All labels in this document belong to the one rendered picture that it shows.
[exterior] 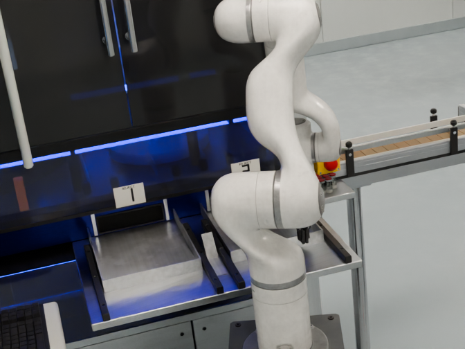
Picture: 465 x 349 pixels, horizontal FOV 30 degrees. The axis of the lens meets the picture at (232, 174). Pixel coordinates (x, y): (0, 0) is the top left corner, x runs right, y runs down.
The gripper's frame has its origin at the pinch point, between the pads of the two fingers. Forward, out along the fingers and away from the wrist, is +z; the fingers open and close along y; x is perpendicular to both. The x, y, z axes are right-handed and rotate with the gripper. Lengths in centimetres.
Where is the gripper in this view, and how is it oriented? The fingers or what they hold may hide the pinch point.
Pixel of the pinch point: (303, 235)
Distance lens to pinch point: 230.5
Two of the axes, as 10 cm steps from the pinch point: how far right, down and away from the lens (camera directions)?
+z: 1.1, 9.3, 3.6
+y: -9.6, 1.9, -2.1
